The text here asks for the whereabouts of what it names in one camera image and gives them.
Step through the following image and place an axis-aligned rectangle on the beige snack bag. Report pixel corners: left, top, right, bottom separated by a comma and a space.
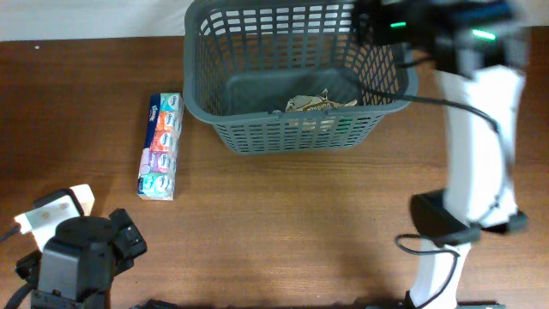
285, 88, 358, 131
70, 184, 95, 215

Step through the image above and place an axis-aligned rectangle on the colourful tissue pack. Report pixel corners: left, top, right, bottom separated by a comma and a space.
137, 93, 184, 201

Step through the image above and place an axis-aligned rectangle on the green lidded seasoning jar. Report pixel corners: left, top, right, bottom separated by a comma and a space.
331, 118, 353, 144

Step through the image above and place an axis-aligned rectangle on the grey plastic basket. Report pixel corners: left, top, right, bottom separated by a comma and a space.
184, 0, 419, 155

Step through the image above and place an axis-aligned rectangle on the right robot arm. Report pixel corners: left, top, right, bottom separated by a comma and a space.
351, 0, 528, 308

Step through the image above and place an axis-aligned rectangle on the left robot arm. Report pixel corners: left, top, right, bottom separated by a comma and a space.
5, 209, 148, 308

